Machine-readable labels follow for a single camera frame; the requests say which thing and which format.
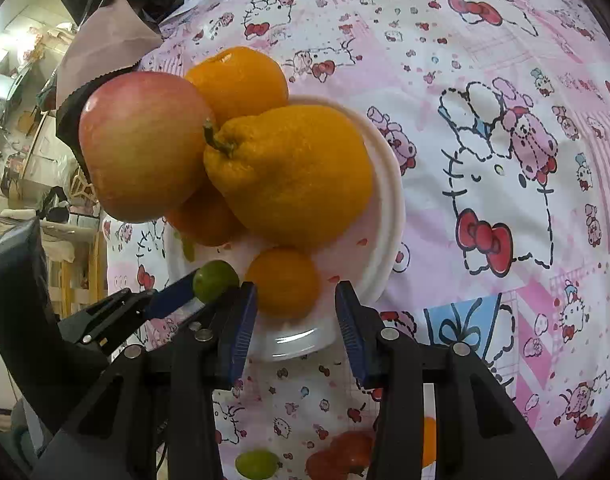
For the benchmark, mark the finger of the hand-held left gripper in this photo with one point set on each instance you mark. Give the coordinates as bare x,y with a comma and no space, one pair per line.
170,300
197,317

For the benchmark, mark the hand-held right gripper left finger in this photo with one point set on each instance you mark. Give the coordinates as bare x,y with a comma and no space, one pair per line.
240,335

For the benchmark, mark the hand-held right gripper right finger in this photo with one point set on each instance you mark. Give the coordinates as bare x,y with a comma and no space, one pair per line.
350,335

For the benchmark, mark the green grape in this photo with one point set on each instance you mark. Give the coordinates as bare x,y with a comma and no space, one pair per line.
255,464
215,280

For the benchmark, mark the small orange mandarin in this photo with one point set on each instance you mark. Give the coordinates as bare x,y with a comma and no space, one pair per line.
285,280
429,440

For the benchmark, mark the dark orange tangerine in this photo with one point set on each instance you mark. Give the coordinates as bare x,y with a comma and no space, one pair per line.
205,222

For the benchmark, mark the pink speckled plate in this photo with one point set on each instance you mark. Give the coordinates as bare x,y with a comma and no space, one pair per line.
380,200

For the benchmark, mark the red apple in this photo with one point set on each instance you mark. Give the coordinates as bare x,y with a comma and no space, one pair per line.
140,150

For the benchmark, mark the bumpy orange with stem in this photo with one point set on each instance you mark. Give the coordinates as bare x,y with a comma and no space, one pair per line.
295,175

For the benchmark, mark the light orange tangerine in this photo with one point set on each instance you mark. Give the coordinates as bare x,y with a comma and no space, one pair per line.
240,80

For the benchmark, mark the yellow wooden table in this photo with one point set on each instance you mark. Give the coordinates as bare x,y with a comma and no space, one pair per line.
77,275

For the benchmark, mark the wooden rack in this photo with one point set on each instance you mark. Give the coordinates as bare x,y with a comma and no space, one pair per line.
82,190

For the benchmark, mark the black zigzag edged cloth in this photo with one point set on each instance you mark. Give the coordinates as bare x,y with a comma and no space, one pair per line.
67,115

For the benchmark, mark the pink cloth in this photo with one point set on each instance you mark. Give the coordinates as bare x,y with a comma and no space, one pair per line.
110,35

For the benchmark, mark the pink cartoon printed bedsheet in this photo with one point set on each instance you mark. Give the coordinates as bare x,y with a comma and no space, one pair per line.
485,35

